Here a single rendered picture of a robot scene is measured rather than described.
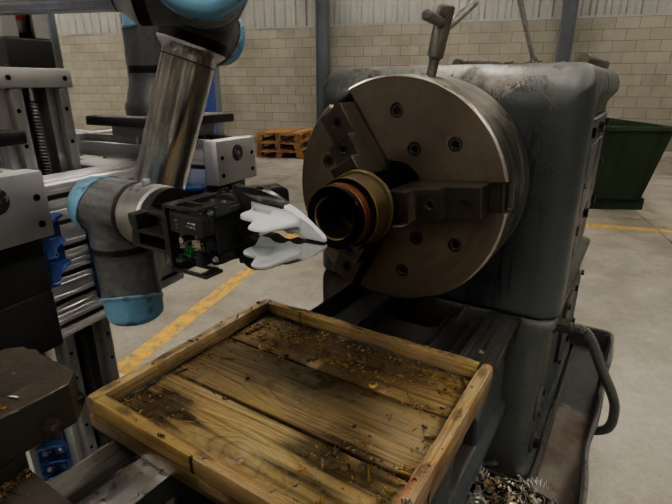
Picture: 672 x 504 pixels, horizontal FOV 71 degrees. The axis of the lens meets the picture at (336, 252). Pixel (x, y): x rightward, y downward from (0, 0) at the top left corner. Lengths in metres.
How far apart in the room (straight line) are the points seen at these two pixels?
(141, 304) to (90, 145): 0.65
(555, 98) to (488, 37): 10.03
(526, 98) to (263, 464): 0.59
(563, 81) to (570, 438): 0.71
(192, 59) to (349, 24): 10.51
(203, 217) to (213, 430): 0.22
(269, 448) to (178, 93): 0.48
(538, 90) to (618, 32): 10.26
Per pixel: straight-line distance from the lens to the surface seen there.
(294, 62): 11.55
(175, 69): 0.72
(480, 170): 0.62
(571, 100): 0.75
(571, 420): 1.20
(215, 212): 0.47
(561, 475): 1.06
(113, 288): 0.66
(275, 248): 0.48
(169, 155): 0.73
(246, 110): 12.08
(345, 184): 0.54
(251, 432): 0.53
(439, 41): 0.67
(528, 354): 0.86
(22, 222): 0.74
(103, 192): 0.63
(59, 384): 0.41
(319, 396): 0.57
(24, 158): 1.01
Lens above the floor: 1.22
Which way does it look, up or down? 20 degrees down
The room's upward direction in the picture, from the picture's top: straight up
